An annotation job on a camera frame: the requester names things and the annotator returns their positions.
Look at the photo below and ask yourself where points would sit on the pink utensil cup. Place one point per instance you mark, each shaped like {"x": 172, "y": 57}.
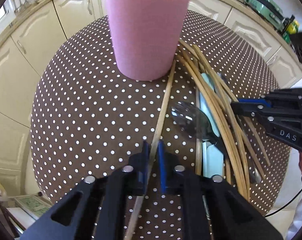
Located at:
{"x": 145, "y": 34}

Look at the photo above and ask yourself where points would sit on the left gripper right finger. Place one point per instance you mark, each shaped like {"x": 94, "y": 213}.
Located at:
{"x": 211, "y": 207}

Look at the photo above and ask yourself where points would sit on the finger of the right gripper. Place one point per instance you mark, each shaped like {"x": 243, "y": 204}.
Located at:
{"x": 256, "y": 111}
{"x": 256, "y": 101}

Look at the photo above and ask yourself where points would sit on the green electric cooker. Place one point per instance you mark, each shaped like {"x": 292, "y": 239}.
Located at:
{"x": 272, "y": 13}

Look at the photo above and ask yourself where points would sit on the knife with teal sheath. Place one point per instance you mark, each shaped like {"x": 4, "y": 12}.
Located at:
{"x": 213, "y": 159}

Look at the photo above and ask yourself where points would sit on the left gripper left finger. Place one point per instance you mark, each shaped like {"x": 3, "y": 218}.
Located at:
{"x": 95, "y": 208}

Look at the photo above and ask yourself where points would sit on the lower cream cabinets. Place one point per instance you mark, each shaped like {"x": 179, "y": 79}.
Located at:
{"x": 31, "y": 40}

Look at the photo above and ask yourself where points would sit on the brown polka dot tablecloth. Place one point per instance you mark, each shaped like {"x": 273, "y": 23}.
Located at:
{"x": 88, "y": 118}

